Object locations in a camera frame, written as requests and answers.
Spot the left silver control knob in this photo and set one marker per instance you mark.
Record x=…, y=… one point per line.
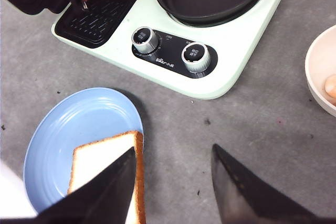
x=145, y=40

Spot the white bread slice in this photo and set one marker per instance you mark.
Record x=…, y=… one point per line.
x=88, y=160

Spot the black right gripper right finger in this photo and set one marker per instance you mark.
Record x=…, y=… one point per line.
x=242, y=197

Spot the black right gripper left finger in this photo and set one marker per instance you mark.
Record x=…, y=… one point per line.
x=105, y=199

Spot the right silver control knob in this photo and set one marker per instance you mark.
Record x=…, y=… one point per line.
x=196, y=57

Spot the silver control knob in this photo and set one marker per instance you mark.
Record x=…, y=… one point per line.
x=196, y=57
x=145, y=40

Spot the mint green breakfast maker base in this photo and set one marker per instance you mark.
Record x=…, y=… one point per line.
x=230, y=46

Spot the beige ribbed bowl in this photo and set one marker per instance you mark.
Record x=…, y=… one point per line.
x=319, y=65

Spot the pink shrimp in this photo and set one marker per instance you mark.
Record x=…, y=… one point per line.
x=330, y=86

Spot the blue plastic plate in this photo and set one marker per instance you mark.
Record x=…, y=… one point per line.
x=83, y=117

